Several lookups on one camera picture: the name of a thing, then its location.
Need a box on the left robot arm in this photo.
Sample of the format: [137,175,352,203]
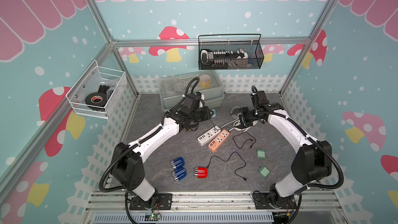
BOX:
[98,77,213,209]

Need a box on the blue shaver lower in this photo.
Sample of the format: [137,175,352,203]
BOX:
[173,167,187,181]

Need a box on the black tape roll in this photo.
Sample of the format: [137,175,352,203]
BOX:
[85,92,107,111]

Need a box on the green charger adapter lower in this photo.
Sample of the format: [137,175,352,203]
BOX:
[258,166,269,177]

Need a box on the yellow tape roll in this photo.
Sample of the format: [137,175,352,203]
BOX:
[199,74,212,88]

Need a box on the black wire mesh basket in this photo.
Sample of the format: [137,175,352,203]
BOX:
[198,34,264,70]

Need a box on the green plastic storage box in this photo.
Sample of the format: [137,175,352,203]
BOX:
[158,71,224,111]

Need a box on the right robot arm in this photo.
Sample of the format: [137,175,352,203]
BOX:
[238,86,344,208]

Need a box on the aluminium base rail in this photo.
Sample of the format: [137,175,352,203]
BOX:
[81,191,349,224]

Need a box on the blue shaver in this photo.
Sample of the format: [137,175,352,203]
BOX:
[171,157,185,170]
[173,167,187,181]

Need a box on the black power strip in basket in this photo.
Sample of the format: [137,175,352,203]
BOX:
[200,49,248,66]

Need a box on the orange power strip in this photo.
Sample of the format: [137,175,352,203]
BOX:
[208,130,230,152]

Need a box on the green charger adapter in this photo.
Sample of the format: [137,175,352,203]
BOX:
[257,149,265,159]
[258,166,269,177]

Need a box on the white power strip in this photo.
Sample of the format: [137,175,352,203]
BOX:
[197,125,221,146]

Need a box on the green charger adapter upper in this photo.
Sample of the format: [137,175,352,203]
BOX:
[257,149,265,159]

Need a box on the red electric shaver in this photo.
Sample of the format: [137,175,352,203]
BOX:
[194,167,208,178]

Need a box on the clear acrylic wall bin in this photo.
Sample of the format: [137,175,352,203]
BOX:
[65,61,127,119]

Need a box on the white coiled power cable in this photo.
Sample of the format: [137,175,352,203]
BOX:
[220,105,249,132]

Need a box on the blue shaver upper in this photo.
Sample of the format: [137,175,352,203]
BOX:
[171,157,185,170]

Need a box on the black cable with plug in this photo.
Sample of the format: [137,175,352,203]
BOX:
[205,131,257,182]

